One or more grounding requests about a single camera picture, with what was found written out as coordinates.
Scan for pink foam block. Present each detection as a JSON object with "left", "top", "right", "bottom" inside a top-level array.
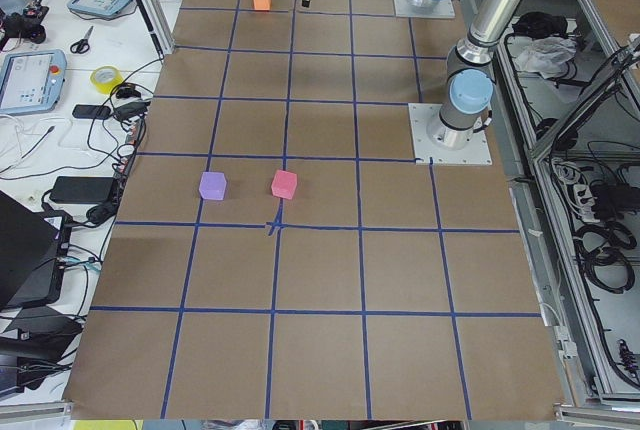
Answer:
[{"left": 271, "top": 169, "right": 298, "bottom": 200}]

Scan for yellow tape roll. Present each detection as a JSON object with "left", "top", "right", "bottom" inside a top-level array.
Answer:
[{"left": 90, "top": 65, "right": 124, "bottom": 95}]

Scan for purple foam block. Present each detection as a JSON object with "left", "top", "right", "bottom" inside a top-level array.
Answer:
[{"left": 199, "top": 171, "right": 227, "bottom": 201}]

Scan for crumpled white cloth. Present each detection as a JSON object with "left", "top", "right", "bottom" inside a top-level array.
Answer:
[{"left": 514, "top": 37, "right": 577, "bottom": 78}]

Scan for black smartphone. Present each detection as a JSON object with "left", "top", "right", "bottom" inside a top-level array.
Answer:
[{"left": 72, "top": 104, "right": 111, "bottom": 120}]

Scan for lower teach pendant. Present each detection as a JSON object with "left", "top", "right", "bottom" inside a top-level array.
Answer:
[{"left": 1, "top": 49, "right": 67, "bottom": 116}]

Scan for black power adapter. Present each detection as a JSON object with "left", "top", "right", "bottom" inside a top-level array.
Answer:
[{"left": 50, "top": 176, "right": 115, "bottom": 204}]

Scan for white power strip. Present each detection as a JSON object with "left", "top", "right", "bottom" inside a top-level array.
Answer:
[{"left": 553, "top": 160, "right": 599, "bottom": 223}]

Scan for black laptop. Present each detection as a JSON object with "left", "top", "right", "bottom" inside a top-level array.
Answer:
[{"left": 1, "top": 193, "right": 71, "bottom": 310}]

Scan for black handled scissors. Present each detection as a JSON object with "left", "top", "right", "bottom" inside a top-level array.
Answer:
[{"left": 69, "top": 26, "right": 94, "bottom": 55}]

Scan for coiled black cables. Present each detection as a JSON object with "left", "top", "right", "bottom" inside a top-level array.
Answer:
[{"left": 573, "top": 222, "right": 639, "bottom": 295}]

